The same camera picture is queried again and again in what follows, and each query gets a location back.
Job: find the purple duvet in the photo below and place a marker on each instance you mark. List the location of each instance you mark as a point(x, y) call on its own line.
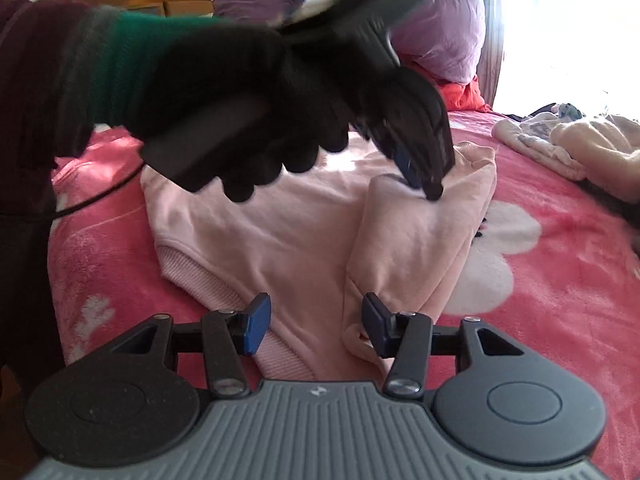
point(440, 35)

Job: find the red quilt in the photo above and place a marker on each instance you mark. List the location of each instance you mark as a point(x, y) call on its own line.
point(462, 95)

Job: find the patterned curtain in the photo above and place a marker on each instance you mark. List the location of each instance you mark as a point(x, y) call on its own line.
point(492, 25)

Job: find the pink sweatshirt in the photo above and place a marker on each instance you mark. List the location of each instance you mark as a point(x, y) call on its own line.
point(280, 240)

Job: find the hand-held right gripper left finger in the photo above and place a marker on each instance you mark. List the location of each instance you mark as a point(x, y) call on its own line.
point(257, 322)

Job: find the teal patterned cloth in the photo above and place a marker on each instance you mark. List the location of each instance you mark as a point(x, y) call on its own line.
point(570, 110)

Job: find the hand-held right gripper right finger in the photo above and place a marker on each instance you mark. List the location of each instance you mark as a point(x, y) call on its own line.
point(375, 325)

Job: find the person's left hand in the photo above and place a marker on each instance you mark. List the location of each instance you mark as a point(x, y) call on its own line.
point(225, 70)

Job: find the black garment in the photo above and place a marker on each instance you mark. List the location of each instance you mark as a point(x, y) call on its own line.
point(540, 110)

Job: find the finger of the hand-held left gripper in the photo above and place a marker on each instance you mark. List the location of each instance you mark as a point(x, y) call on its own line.
point(406, 167)
point(432, 182)

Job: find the white printed garment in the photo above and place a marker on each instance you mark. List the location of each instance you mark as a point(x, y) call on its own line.
point(525, 137)

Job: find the beige fleece garment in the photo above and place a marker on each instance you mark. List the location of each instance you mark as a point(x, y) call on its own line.
point(600, 150)

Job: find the pink floral blanket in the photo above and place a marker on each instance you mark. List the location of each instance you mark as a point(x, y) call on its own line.
point(550, 300)

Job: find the bright window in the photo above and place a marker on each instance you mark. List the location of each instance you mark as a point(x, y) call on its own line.
point(575, 35)

